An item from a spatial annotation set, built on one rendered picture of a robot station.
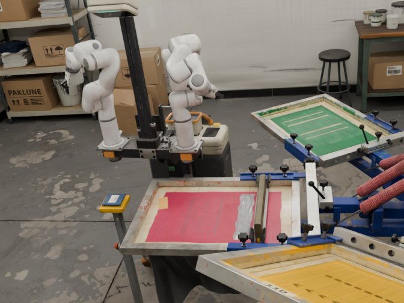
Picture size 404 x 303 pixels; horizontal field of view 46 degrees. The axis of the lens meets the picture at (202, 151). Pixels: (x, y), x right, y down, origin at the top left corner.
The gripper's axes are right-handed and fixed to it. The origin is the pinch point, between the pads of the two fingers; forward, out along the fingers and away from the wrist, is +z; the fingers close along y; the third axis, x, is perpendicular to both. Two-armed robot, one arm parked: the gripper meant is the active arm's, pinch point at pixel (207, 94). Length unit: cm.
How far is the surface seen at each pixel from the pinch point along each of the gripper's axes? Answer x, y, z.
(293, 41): -137, -14, 353
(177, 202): 53, 4, 30
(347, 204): 28, -74, 9
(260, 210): 42, -38, 4
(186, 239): 66, -10, 5
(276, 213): 42, -46, 20
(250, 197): 40, -31, 30
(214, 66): -87, 71, 371
